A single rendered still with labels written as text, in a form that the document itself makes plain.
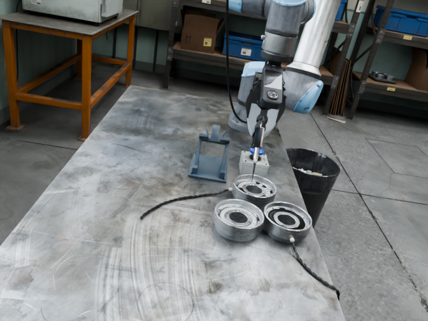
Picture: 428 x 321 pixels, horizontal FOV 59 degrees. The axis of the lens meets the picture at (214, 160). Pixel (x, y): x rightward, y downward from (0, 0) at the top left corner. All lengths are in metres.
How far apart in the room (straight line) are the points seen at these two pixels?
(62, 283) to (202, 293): 0.23
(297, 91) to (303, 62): 0.09
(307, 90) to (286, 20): 0.40
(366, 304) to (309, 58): 1.24
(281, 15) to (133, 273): 0.60
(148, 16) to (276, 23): 3.75
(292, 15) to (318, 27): 0.40
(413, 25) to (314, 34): 3.48
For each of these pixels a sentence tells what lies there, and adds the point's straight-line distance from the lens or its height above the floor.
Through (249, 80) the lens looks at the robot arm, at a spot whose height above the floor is 0.98.
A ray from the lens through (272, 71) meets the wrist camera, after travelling 0.90.
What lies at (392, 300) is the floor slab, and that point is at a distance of 2.15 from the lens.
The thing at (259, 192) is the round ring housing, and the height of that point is 0.82.
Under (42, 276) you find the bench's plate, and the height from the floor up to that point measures 0.80.
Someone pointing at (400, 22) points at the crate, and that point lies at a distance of 4.65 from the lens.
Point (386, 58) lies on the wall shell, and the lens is 5.21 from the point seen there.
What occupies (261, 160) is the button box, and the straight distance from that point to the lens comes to 1.03.
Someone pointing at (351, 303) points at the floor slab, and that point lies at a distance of 2.00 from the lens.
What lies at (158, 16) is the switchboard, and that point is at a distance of 4.56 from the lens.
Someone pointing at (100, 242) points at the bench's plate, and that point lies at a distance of 0.74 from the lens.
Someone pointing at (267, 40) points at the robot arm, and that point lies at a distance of 0.90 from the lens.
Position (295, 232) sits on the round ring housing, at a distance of 0.80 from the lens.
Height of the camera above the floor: 1.28
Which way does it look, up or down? 27 degrees down
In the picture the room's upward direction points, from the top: 11 degrees clockwise
